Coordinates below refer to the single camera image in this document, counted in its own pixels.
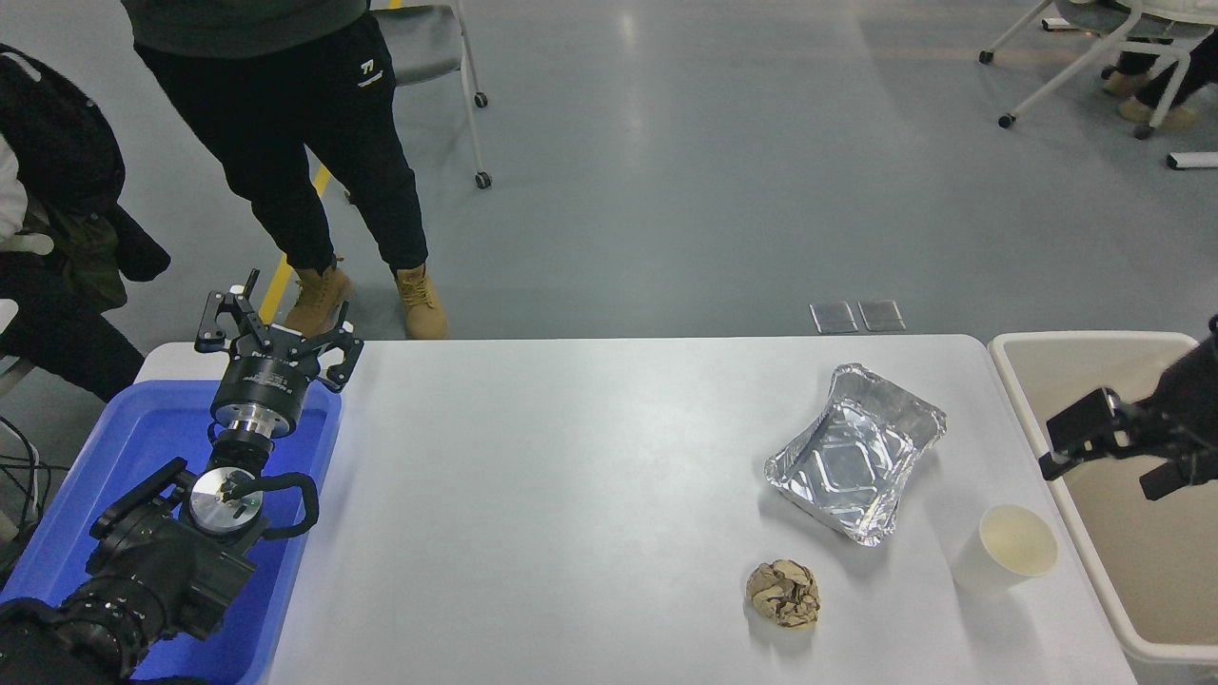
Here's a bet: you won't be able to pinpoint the seated person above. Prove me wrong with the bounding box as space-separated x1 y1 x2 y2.
0 43 172 405
1102 0 1218 129

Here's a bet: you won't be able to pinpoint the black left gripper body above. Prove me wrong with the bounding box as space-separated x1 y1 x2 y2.
211 328 314 417

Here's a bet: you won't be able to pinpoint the black floor cables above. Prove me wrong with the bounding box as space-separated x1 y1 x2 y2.
0 414 72 534

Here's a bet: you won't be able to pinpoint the silver foil tray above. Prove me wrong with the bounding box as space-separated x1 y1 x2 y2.
764 362 948 546

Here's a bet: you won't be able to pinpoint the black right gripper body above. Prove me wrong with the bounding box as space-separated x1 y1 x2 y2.
1147 328 1218 446

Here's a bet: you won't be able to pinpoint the standing person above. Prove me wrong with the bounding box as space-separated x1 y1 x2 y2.
121 0 449 341

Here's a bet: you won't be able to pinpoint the grey wheeled chair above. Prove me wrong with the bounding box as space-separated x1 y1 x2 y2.
366 0 494 189

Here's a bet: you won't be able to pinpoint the white paper cup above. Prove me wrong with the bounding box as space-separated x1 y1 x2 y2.
952 504 1060 597

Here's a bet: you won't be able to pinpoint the blue plastic tray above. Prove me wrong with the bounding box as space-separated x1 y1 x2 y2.
0 379 344 685

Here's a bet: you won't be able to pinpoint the crumpled tan paper ball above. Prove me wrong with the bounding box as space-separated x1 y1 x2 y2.
746 558 821 629

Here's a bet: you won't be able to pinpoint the large pale bin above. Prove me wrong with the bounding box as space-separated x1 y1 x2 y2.
988 330 1218 685

